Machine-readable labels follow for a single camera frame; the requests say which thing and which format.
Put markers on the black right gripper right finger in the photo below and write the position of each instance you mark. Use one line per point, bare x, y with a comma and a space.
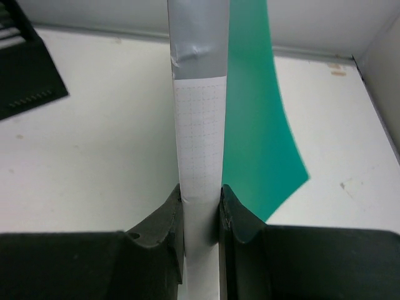
261, 261

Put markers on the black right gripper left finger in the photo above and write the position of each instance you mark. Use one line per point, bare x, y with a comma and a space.
145, 262

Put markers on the green notebook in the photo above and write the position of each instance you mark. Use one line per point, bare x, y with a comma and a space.
230, 123

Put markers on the black mesh file rack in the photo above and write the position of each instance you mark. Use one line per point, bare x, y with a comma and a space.
29, 77

